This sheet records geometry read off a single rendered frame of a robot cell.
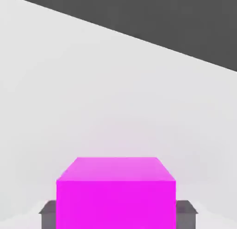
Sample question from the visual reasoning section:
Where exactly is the small magenta cube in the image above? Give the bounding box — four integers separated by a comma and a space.
56, 157, 177, 229

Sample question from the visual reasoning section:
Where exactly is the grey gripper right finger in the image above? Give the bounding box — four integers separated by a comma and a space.
175, 200, 225, 229

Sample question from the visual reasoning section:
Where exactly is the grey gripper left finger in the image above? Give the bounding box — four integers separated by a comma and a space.
11, 200, 57, 229

